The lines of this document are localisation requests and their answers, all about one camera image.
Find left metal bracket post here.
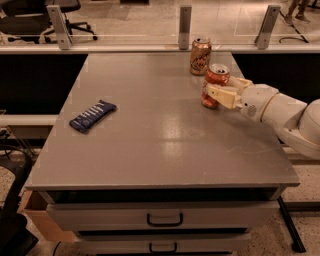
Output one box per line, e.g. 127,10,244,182
47,5,72,50

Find middle metal bracket post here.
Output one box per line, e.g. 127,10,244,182
178,5,192,50

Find black upper drawer handle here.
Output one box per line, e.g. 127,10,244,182
146,213,184,228

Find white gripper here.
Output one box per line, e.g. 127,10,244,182
206,76,279,122

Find black office chair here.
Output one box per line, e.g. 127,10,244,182
0,0,98,44

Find black drawer handle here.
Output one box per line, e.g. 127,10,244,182
148,242,178,254
146,213,184,228

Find metal bracket post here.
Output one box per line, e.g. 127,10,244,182
178,5,192,50
47,5,72,50
254,5,281,50

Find red coke can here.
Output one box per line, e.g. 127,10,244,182
201,63,230,109

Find right metal bracket post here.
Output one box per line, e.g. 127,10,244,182
254,5,281,50

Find black floor cable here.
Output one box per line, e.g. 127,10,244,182
278,11,310,44

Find lower grey drawer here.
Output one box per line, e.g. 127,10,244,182
77,233,251,255

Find cardboard box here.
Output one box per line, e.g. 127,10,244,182
19,190,75,243

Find blue rxbar blueberry bar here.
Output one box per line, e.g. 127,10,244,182
69,100,117,133

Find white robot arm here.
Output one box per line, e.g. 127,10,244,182
204,76,320,160

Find black chair at left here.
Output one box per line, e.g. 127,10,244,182
0,145,38,256

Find person legs in background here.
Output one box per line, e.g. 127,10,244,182
283,0,312,26

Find black lower drawer handle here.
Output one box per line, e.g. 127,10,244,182
148,242,178,254

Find upper grey drawer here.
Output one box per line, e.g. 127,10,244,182
47,201,278,232

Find gold brown soda can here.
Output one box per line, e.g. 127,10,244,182
190,37,212,75

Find grey drawer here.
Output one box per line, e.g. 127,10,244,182
47,201,278,232
77,233,251,255

